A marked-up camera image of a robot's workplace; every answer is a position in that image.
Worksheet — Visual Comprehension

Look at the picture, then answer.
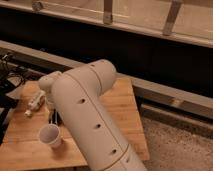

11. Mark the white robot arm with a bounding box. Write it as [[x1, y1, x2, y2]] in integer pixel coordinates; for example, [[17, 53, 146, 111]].
[[38, 59, 147, 171]]

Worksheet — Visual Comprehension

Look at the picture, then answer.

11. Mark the white paper cup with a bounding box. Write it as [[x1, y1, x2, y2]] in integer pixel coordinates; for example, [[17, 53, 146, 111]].
[[38, 124, 62, 148]]

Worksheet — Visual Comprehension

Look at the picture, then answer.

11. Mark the white plastic bottle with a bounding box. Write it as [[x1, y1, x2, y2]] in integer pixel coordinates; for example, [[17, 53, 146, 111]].
[[24, 90, 45, 117]]

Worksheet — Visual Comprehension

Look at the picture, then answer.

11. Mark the metal window railing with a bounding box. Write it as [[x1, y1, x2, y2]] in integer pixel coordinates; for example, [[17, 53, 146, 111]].
[[0, 0, 213, 48]]

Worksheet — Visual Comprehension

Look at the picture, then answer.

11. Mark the black cables and equipment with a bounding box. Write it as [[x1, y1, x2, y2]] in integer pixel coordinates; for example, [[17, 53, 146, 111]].
[[0, 51, 29, 144]]

